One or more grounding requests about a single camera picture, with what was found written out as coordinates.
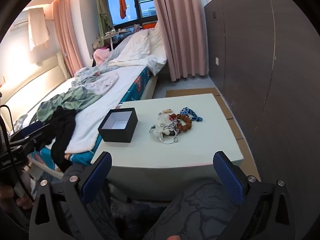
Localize silver bangle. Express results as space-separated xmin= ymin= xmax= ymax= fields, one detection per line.
xmin=159 ymin=129 xmax=179 ymax=145

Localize dark bead bracelet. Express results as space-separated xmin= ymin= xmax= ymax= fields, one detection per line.
xmin=164 ymin=124 xmax=181 ymax=137

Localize window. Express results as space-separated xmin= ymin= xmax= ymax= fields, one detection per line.
xmin=106 ymin=0 xmax=158 ymax=28

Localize pink plush toy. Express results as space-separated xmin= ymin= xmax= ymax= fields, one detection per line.
xmin=93 ymin=48 xmax=111 ymax=66

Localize white duvet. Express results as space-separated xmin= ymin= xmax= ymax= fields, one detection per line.
xmin=107 ymin=27 xmax=167 ymax=76

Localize pink curtain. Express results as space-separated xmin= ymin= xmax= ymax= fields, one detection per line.
xmin=52 ymin=0 xmax=85 ymax=78
xmin=149 ymin=0 xmax=209 ymax=82

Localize green patterned quilt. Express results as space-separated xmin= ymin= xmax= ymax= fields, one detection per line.
xmin=37 ymin=67 xmax=103 ymax=123

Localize white overbed table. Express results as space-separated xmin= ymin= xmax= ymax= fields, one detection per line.
xmin=102 ymin=29 xmax=126 ymax=52

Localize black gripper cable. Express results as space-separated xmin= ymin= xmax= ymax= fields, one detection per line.
xmin=0 ymin=105 xmax=34 ymax=203

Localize black cardboard box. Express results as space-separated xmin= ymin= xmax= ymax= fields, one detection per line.
xmin=98 ymin=108 xmax=138 ymax=143

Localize grey patterned trousers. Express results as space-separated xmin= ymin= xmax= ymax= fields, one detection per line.
xmin=61 ymin=164 xmax=244 ymax=240

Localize orange hanging towel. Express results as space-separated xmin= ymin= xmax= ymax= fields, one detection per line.
xmin=118 ymin=0 xmax=127 ymax=19

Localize brown wooden bead bracelet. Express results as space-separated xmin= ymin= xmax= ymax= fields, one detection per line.
xmin=176 ymin=113 xmax=193 ymax=131

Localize white hanging shirt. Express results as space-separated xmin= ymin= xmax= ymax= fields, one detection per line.
xmin=27 ymin=7 xmax=51 ymax=52

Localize black garment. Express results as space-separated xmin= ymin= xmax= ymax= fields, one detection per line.
xmin=49 ymin=106 xmax=77 ymax=172

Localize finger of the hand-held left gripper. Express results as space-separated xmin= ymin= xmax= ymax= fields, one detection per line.
xmin=24 ymin=129 xmax=57 ymax=153
xmin=10 ymin=121 xmax=48 ymax=140

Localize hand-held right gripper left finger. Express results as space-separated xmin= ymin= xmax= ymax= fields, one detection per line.
xmin=29 ymin=152 xmax=118 ymax=240

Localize person's left hand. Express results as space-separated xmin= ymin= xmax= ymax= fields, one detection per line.
xmin=0 ymin=182 xmax=34 ymax=210

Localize bed with white sheet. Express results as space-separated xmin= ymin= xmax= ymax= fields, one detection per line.
xmin=0 ymin=51 xmax=159 ymax=180

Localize white printed cloth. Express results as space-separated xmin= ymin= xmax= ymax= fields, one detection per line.
xmin=84 ymin=72 xmax=119 ymax=93

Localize green hanging garment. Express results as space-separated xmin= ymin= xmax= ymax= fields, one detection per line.
xmin=97 ymin=0 xmax=113 ymax=36

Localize flattened cardboard sheet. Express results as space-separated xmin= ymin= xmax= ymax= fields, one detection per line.
xmin=165 ymin=87 xmax=261 ymax=181

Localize white low table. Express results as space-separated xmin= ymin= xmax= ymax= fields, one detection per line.
xmin=90 ymin=94 xmax=244 ymax=202

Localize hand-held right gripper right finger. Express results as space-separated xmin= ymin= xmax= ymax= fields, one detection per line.
xmin=207 ymin=151 xmax=297 ymax=240

